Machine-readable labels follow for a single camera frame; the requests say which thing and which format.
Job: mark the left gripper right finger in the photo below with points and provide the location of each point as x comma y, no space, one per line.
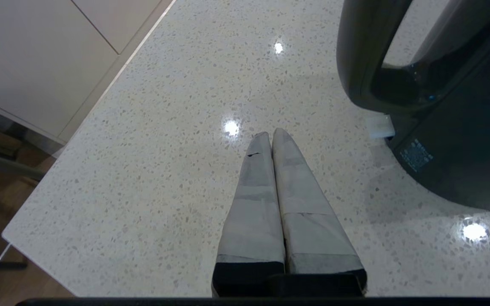
309,212

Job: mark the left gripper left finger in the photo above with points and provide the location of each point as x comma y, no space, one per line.
253,212

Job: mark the black electric kettle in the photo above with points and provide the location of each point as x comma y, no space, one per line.
462,127

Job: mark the beige cabinet panel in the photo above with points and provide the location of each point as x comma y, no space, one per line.
36,55

